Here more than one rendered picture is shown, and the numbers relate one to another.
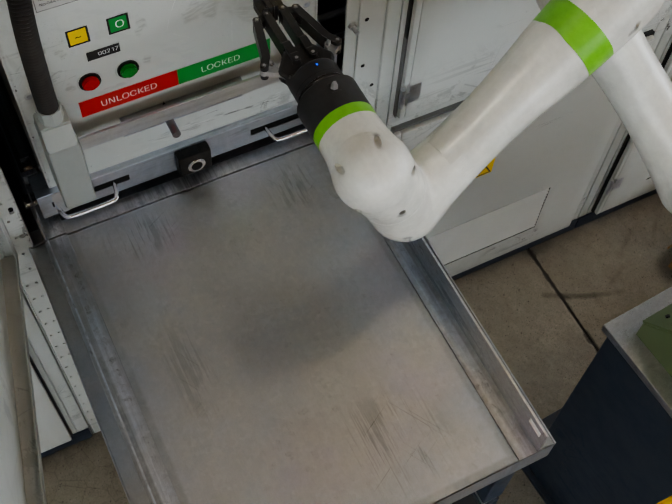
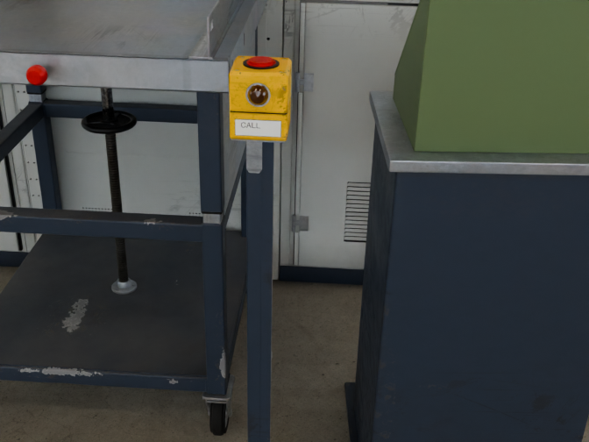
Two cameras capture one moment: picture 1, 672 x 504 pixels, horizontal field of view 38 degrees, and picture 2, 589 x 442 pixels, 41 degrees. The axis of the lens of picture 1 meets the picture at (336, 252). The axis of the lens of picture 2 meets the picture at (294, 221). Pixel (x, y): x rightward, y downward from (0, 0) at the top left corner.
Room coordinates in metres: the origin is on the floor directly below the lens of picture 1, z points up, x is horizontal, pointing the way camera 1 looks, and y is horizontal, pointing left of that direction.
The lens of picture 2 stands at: (-0.44, -1.14, 1.22)
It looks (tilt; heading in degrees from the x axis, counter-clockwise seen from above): 28 degrees down; 33
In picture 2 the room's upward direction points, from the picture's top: 2 degrees clockwise
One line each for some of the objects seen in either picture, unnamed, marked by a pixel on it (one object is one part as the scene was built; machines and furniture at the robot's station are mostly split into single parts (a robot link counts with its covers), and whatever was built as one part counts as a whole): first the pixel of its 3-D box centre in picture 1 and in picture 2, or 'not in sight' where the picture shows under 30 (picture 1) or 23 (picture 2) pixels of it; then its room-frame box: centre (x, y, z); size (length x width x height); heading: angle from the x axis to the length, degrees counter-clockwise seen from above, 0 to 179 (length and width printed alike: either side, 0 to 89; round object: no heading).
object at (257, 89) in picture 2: not in sight; (257, 96); (0.37, -0.54, 0.87); 0.03 x 0.01 x 0.03; 120
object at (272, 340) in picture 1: (280, 348); (100, 18); (0.68, 0.08, 0.82); 0.68 x 0.62 x 0.06; 30
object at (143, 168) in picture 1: (185, 144); not in sight; (1.02, 0.28, 0.89); 0.54 x 0.05 x 0.06; 120
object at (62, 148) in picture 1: (63, 153); not in sight; (0.84, 0.42, 1.09); 0.08 x 0.05 x 0.17; 30
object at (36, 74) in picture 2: not in sight; (39, 73); (0.37, -0.10, 0.82); 0.04 x 0.03 x 0.03; 30
